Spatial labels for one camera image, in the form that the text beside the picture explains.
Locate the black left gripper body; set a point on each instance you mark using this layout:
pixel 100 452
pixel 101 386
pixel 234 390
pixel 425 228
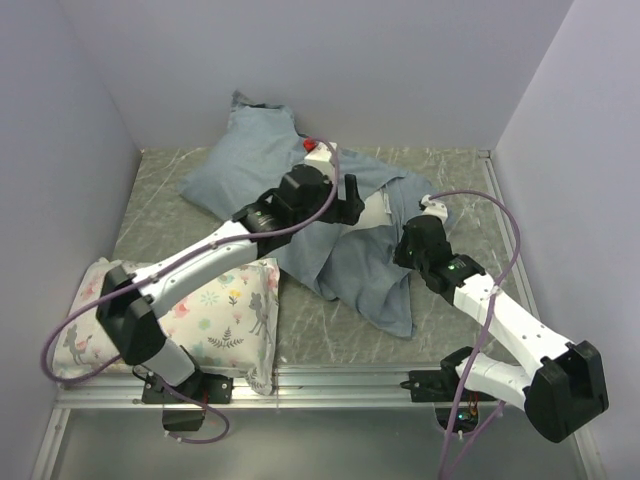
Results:
pixel 341 210

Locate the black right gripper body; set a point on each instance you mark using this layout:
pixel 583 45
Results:
pixel 406 257

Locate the white pillow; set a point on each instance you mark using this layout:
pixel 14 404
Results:
pixel 376 212

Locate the blue-grey pillowcase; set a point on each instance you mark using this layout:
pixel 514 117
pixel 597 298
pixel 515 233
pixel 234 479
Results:
pixel 260 145

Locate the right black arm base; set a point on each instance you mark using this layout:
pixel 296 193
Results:
pixel 431 386

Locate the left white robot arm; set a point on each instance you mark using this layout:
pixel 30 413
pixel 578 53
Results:
pixel 131 304

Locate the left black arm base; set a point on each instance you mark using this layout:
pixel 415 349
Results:
pixel 185 407

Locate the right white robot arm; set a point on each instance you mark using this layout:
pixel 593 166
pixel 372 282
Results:
pixel 560 385

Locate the floral deer print pillow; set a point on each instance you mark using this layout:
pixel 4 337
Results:
pixel 228 325

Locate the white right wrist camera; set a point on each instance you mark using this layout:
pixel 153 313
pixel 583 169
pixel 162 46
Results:
pixel 434 207

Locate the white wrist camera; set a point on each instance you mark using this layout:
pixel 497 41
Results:
pixel 319 156
pixel 434 207

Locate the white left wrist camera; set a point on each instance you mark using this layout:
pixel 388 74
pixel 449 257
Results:
pixel 319 156

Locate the aluminium front rail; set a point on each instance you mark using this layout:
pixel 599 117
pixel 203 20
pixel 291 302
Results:
pixel 296 387

